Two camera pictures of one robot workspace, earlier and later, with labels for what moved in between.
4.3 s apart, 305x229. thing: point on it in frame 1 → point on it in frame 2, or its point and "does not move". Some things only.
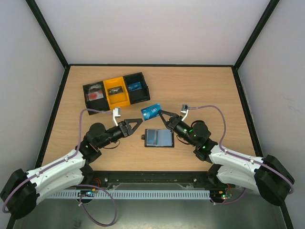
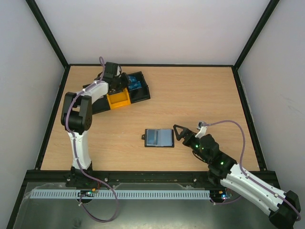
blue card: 151,111 → 133,83
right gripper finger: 168,113 → 182,134
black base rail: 129,179 does not move
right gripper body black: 172,121 → 187,136
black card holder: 158,138 does not move
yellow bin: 116,92 does not move
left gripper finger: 138,120 → 125,80
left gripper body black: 121,125 → 119,86
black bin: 138,91 does not move
